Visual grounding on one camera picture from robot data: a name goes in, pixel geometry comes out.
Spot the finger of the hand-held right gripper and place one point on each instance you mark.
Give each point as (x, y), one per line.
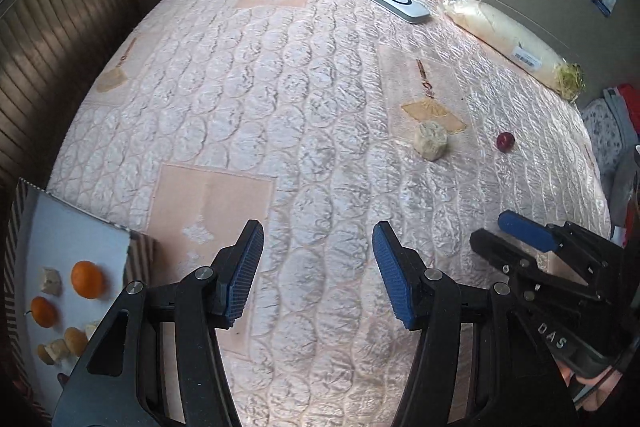
(527, 231)
(500, 252)

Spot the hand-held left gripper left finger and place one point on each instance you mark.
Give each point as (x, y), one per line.
(245, 272)

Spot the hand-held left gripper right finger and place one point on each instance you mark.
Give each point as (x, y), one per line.
(392, 277)

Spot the small red fruit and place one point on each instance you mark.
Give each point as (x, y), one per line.
(505, 141)

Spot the white tray with striped rim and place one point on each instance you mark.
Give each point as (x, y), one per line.
(75, 232)

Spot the brown round fruit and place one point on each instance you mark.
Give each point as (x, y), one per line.
(76, 341)

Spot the person's right hand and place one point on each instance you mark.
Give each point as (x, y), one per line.
(600, 397)

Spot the pile of clothes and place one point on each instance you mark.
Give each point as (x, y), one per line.
(612, 122)

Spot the small orange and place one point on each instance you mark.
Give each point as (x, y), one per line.
(87, 279)

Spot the pink quilted mattress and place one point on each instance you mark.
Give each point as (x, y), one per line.
(300, 107)

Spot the bagged white radish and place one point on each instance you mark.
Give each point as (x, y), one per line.
(505, 34)

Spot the large orange with stem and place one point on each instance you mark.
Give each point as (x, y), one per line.
(44, 312)

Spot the flat white device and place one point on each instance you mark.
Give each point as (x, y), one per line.
(397, 3)

